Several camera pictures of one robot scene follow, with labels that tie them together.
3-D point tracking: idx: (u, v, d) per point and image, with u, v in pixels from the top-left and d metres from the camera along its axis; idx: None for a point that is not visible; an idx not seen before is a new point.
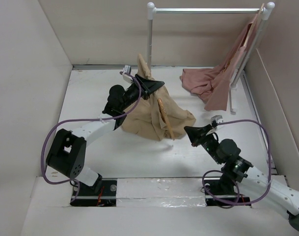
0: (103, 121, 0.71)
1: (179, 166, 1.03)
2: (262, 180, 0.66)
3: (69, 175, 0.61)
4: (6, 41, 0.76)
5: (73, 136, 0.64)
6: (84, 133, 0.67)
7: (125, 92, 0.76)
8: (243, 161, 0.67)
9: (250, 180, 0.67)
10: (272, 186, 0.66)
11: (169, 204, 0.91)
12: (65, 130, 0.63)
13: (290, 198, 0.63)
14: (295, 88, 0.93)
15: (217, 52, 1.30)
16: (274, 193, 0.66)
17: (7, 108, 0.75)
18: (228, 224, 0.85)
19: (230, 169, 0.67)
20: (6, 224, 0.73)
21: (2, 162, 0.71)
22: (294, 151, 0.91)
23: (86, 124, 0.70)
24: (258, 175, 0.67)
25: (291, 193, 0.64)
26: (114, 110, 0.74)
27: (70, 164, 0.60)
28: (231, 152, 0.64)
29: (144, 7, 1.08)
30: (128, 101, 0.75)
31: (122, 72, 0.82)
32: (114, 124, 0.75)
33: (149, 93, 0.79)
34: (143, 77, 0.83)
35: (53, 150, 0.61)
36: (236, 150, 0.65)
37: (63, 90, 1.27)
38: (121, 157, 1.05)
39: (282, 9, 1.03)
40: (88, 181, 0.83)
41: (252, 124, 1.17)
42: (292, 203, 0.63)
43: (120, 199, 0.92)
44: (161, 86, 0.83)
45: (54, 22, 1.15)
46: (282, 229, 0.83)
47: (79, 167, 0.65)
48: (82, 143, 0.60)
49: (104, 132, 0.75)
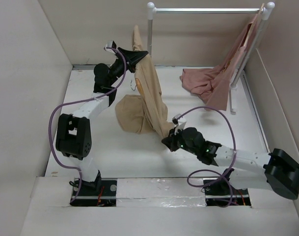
0: (97, 99, 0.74)
1: (179, 166, 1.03)
2: (229, 153, 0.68)
3: (82, 155, 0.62)
4: (5, 40, 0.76)
5: (75, 118, 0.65)
6: (85, 112, 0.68)
7: (110, 68, 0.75)
8: (215, 144, 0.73)
9: (219, 158, 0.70)
10: (239, 155, 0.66)
11: (169, 204, 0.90)
12: (65, 114, 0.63)
13: (255, 161, 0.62)
14: (295, 88, 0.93)
15: (217, 52, 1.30)
16: (241, 162, 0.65)
17: (8, 108, 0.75)
18: (228, 224, 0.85)
19: (203, 155, 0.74)
20: (6, 224, 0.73)
21: (2, 162, 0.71)
22: (294, 152, 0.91)
23: (82, 105, 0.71)
24: (226, 150, 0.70)
25: (256, 156, 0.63)
26: (103, 88, 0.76)
27: (80, 143, 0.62)
28: (191, 137, 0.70)
29: (144, 7, 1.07)
30: (114, 76, 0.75)
31: (105, 47, 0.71)
32: (108, 101, 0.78)
33: (133, 64, 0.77)
34: (124, 49, 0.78)
35: (60, 135, 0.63)
36: (197, 135, 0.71)
37: (63, 89, 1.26)
38: (121, 158, 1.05)
39: (283, 9, 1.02)
40: (91, 176, 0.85)
41: (252, 125, 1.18)
42: (257, 164, 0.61)
43: (120, 199, 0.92)
44: (144, 55, 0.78)
45: (54, 22, 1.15)
46: (282, 229, 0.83)
47: (88, 146, 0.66)
48: (87, 122, 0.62)
49: (101, 110, 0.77)
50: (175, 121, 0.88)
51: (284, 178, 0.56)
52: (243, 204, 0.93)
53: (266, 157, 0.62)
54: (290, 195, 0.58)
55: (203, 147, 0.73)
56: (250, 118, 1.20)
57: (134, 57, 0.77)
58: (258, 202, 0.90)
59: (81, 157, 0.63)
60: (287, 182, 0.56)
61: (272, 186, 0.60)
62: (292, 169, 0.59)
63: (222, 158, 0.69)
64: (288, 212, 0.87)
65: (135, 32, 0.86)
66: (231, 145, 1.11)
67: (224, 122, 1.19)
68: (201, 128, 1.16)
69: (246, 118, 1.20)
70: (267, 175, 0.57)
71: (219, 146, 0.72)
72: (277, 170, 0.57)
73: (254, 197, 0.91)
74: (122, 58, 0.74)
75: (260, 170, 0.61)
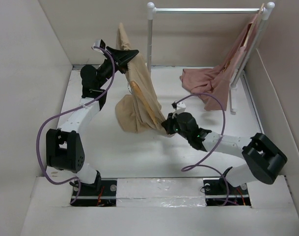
0: (86, 106, 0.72)
1: (179, 166, 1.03)
2: (216, 137, 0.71)
3: (75, 169, 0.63)
4: (5, 41, 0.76)
5: (64, 132, 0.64)
6: (74, 125, 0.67)
7: (98, 70, 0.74)
8: (205, 131, 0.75)
9: (207, 143, 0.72)
10: (224, 138, 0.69)
11: (169, 204, 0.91)
12: (53, 130, 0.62)
13: (236, 143, 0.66)
14: (295, 88, 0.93)
15: (217, 52, 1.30)
16: (225, 145, 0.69)
17: (8, 108, 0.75)
18: (228, 224, 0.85)
19: (194, 140, 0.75)
20: (6, 224, 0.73)
21: (2, 162, 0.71)
22: (294, 152, 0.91)
23: (70, 116, 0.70)
24: (213, 135, 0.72)
25: (238, 139, 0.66)
26: (93, 91, 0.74)
27: (71, 159, 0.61)
28: (184, 120, 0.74)
29: (144, 7, 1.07)
30: (103, 78, 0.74)
31: (93, 47, 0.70)
32: (98, 104, 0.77)
33: (122, 64, 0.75)
34: (114, 49, 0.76)
35: (50, 151, 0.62)
36: (190, 118, 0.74)
37: (63, 90, 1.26)
38: (121, 158, 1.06)
39: (283, 9, 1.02)
40: (90, 179, 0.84)
41: (252, 124, 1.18)
42: (238, 146, 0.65)
43: (120, 199, 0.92)
44: (135, 54, 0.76)
45: (54, 22, 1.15)
46: (281, 229, 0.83)
47: (82, 158, 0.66)
48: (75, 136, 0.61)
49: (92, 116, 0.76)
50: (174, 105, 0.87)
51: (261, 159, 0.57)
52: (243, 203, 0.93)
53: (247, 140, 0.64)
54: (267, 180, 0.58)
55: (194, 132, 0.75)
56: (250, 118, 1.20)
57: (124, 57, 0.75)
58: (258, 202, 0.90)
59: (74, 171, 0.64)
60: (263, 164, 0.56)
61: (251, 169, 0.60)
62: (273, 155, 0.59)
63: (208, 142, 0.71)
64: (288, 212, 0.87)
65: (121, 30, 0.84)
66: None
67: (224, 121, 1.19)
68: (202, 127, 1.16)
69: (246, 118, 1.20)
70: (244, 155, 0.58)
71: (209, 132, 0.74)
72: (255, 151, 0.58)
73: (254, 198, 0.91)
74: (110, 58, 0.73)
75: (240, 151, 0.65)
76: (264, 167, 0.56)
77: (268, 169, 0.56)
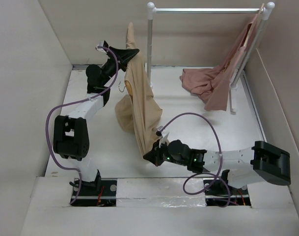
0: (92, 99, 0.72)
1: (179, 166, 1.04)
2: (215, 158, 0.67)
3: (81, 156, 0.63)
4: (5, 41, 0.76)
5: (71, 119, 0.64)
6: (80, 113, 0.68)
7: (102, 68, 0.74)
8: (201, 152, 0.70)
9: (208, 165, 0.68)
10: (225, 157, 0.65)
11: (169, 204, 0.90)
12: (61, 116, 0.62)
13: (241, 159, 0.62)
14: (296, 88, 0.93)
15: (216, 52, 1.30)
16: (230, 162, 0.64)
17: (8, 108, 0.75)
18: (228, 224, 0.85)
19: (193, 166, 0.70)
20: (6, 224, 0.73)
21: (2, 162, 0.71)
22: (294, 153, 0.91)
23: (77, 105, 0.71)
24: (212, 155, 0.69)
25: (241, 154, 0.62)
26: (97, 88, 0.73)
27: (78, 144, 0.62)
28: (178, 152, 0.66)
29: (144, 7, 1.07)
30: (107, 76, 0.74)
31: (97, 47, 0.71)
32: (103, 101, 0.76)
33: (124, 62, 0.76)
34: (117, 48, 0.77)
35: (57, 137, 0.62)
36: (184, 146, 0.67)
37: (63, 90, 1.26)
38: (121, 158, 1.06)
39: (283, 9, 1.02)
40: (90, 176, 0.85)
41: (252, 125, 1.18)
42: (245, 162, 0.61)
43: (120, 199, 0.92)
44: (136, 53, 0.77)
45: (54, 22, 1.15)
46: (282, 229, 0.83)
47: (87, 145, 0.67)
48: (83, 123, 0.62)
49: (96, 110, 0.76)
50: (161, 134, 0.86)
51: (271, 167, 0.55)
52: (243, 203, 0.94)
53: (251, 152, 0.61)
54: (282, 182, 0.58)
55: (190, 157, 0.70)
56: (250, 118, 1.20)
57: (126, 56, 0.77)
58: (258, 202, 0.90)
59: (80, 158, 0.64)
60: (277, 171, 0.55)
61: (263, 177, 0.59)
62: (277, 156, 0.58)
63: (210, 164, 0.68)
64: (288, 212, 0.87)
65: (129, 30, 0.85)
66: (231, 146, 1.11)
67: (224, 122, 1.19)
68: (202, 127, 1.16)
69: (247, 118, 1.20)
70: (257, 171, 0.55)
71: (205, 152, 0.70)
72: (264, 162, 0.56)
73: (254, 198, 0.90)
74: (113, 56, 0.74)
75: (249, 166, 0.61)
76: (278, 173, 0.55)
77: (282, 173, 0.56)
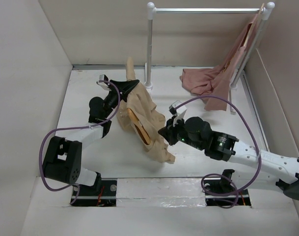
0: (92, 127, 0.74)
1: (179, 166, 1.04)
2: (250, 152, 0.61)
3: (68, 181, 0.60)
4: (5, 40, 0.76)
5: (67, 142, 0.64)
6: (78, 137, 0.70)
7: (105, 101, 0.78)
8: (226, 135, 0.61)
9: (239, 155, 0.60)
10: (264, 158, 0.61)
11: (169, 204, 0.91)
12: (57, 137, 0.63)
13: (285, 167, 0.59)
14: (296, 88, 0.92)
15: (217, 52, 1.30)
16: (268, 166, 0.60)
17: (8, 108, 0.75)
18: (228, 224, 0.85)
19: (213, 149, 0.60)
20: (6, 224, 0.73)
21: (2, 162, 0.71)
22: (294, 152, 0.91)
23: (77, 131, 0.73)
24: (246, 148, 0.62)
25: (285, 162, 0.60)
26: (98, 119, 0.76)
27: (68, 168, 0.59)
28: (198, 129, 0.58)
29: (144, 7, 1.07)
30: (109, 109, 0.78)
31: (98, 81, 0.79)
32: (102, 131, 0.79)
33: (125, 93, 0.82)
34: (117, 81, 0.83)
35: (49, 158, 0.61)
36: (203, 125, 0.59)
37: (63, 90, 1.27)
38: (121, 158, 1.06)
39: (283, 9, 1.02)
40: (89, 182, 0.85)
41: (252, 125, 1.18)
42: (287, 172, 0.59)
43: (120, 199, 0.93)
44: (137, 84, 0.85)
45: (54, 22, 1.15)
46: (281, 229, 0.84)
47: (76, 173, 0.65)
48: (78, 146, 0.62)
49: (94, 138, 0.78)
50: (173, 111, 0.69)
51: None
52: (243, 204, 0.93)
53: (295, 163, 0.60)
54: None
55: (209, 139, 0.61)
56: (250, 119, 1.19)
57: (127, 87, 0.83)
58: (258, 202, 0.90)
59: (67, 183, 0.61)
60: None
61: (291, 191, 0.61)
62: None
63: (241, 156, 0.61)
64: (288, 212, 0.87)
65: (128, 64, 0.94)
66: None
67: (224, 122, 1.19)
68: None
69: (246, 118, 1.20)
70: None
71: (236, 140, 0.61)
72: None
73: (254, 198, 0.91)
74: (116, 89, 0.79)
75: (287, 176, 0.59)
76: None
77: None
